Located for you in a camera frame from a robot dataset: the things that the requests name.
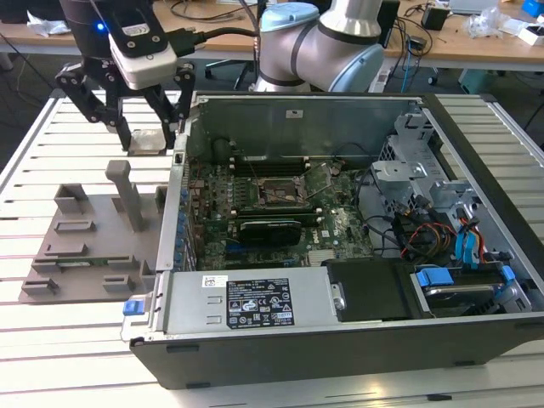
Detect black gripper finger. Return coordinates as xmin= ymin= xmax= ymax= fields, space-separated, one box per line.
xmin=144 ymin=62 xmax=197 ymax=150
xmin=54 ymin=62 xmax=132 ymax=153

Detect silver CPU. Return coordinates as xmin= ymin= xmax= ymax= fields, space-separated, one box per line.
xmin=129 ymin=129 xmax=167 ymax=156

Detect CPU socket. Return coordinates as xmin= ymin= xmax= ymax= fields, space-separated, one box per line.
xmin=254 ymin=176 xmax=309 ymax=209

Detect crumpled white plastic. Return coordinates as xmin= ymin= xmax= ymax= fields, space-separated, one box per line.
xmin=25 ymin=10 xmax=71 ymax=38

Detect wooden desk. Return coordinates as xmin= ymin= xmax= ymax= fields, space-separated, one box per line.
xmin=388 ymin=8 xmax=544 ymax=77
xmin=0 ymin=19 xmax=261 ymax=90

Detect black office chair base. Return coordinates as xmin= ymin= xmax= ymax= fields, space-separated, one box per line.
xmin=205 ymin=59 xmax=256 ymax=91

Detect black monitor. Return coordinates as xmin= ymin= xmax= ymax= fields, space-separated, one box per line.
xmin=0 ymin=0 xmax=65 ymax=25

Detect black RAM slot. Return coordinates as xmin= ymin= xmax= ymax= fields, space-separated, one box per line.
xmin=229 ymin=155 xmax=310 ymax=166
xmin=231 ymin=211 xmax=323 ymax=226
xmin=231 ymin=203 xmax=320 ymax=217
xmin=229 ymin=164 xmax=310 ymax=176

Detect grey parts rack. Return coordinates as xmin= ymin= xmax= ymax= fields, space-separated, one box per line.
xmin=19 ymin=159 xmax=171 ymax=305

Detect black graphics card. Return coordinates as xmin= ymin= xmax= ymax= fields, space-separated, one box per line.
xmin=237 ymin=218 xmax=303 ymax=247

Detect green RAM stick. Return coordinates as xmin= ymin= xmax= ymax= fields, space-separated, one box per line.
xmin=54 ymin=258 xmax=110 ymax=269

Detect white power strip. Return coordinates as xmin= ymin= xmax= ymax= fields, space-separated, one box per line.
xmin=367 ymin=67 xmax=391 ymax=94

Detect green motherboard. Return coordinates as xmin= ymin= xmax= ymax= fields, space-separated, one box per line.
xmin=186 ymin=159 xmax=375 ymax=271

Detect grey power supply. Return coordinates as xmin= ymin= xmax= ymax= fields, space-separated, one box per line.
xmin=163 ymin=271 xmax=341 ymax=335

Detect small silver heatsink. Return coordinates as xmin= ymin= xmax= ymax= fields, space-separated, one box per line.
xmin=308 ymin=250 xmax=335 ymax=267

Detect metal drive cage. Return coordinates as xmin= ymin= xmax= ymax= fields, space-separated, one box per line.
xmin=369 ymin=108 xmax=484 ymax=218

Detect small black box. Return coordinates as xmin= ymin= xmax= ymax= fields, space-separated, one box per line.
xmin=421 ymin=6 xmax=451 ymax=31

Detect black plastic shroud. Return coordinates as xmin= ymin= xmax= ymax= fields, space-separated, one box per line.
xmin=325 ymin=258 xmax=416 ymax=322

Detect black PC case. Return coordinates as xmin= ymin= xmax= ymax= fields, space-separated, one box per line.
xmin=121 ymin=91 xmax=544 ymax=391

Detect teal box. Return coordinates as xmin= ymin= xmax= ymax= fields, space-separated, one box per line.
xmin=458 ymin=67 xmax=501 ymax=97

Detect clear plastic bags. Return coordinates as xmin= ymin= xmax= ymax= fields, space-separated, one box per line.
xmin=461 ymin=8 xmax=518 ymax=39

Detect hard disk in blue carrier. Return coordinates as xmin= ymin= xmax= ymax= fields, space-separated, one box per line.
xmin=410 ymin=263 xmax=518 ymax=320

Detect small white box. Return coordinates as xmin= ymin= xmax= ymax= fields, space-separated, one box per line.
xmin=516 ymin=23 xmax=544 ymax=46

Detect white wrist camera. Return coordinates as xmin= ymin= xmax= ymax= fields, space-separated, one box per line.
xmin=108 ymin=0 xmax=178 ymax=91

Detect black camera cable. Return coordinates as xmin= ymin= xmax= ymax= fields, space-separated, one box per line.
xmin=163 ymin=25 xmax=261 ymax=59

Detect power wire bundle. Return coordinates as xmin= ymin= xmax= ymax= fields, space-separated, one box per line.
xmin=393 ymin=210 xmax=458 ymax=261

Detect blue flat data wire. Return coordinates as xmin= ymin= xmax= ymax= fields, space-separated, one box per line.
xmin=454 ymin=214 xmax=481 ymax=271

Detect red flat data wire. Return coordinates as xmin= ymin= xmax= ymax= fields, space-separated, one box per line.
xmin=474 ymin=227 xmax=490 ymax=267

